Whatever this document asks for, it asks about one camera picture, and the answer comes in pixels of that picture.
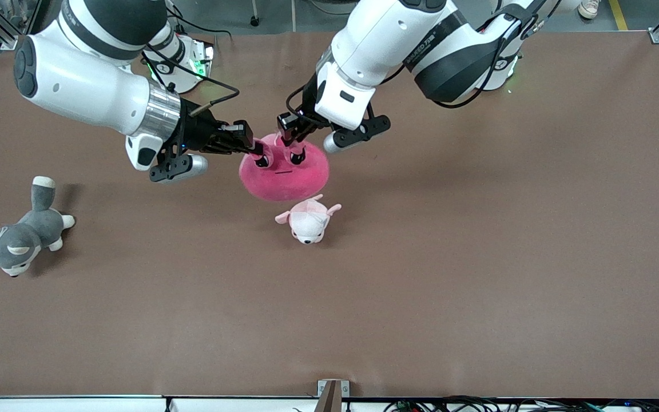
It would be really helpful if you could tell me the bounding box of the pale pink white plush dog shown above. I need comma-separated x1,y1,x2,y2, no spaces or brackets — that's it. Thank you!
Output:
275,194,343,245

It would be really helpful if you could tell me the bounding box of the large table cover sheet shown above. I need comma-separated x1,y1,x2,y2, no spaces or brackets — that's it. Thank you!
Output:
0,30,659,399

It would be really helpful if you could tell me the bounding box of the black cable bundle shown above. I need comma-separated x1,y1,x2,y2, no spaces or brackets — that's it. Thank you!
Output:
383,395,659,412

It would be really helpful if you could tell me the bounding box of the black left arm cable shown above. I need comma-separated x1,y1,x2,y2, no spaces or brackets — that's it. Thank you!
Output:
430,11,539,109

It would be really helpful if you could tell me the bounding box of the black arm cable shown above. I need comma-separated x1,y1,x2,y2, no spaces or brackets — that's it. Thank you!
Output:
430,11,539,109
138,34,241,115

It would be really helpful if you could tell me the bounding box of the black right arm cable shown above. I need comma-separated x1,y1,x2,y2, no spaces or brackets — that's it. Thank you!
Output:
138,34,241,115

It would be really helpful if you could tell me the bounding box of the round hot pink plush toy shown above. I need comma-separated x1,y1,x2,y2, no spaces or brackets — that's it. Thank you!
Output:
239,133,330,202

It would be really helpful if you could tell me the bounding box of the grey husky plush toy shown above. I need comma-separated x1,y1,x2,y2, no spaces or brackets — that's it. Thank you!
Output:
0,176,76,278

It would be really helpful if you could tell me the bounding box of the black base cable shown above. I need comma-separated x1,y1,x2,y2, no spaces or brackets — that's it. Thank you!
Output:
166,3,234,42

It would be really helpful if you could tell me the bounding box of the metal table edge bracket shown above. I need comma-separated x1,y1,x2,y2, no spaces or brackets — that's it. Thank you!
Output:
317,379,351,412

